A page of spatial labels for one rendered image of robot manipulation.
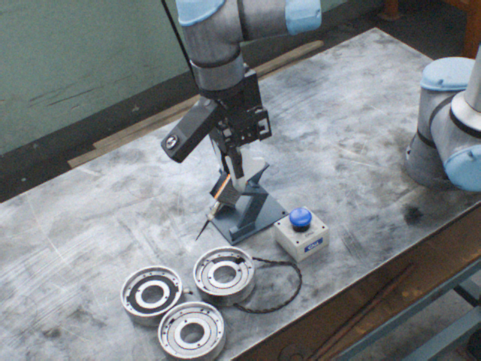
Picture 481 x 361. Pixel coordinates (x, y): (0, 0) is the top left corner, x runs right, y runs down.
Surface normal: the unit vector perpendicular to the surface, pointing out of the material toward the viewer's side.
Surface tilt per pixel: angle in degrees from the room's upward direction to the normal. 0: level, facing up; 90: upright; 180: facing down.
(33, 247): 0
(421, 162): 72
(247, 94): 87
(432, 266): 0
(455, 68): 8
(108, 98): 90
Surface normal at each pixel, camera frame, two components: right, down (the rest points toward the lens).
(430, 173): -0.62, 0.34
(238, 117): -0.18, -0.73
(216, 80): -0.01, 0.67
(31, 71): 0.54, 0.53
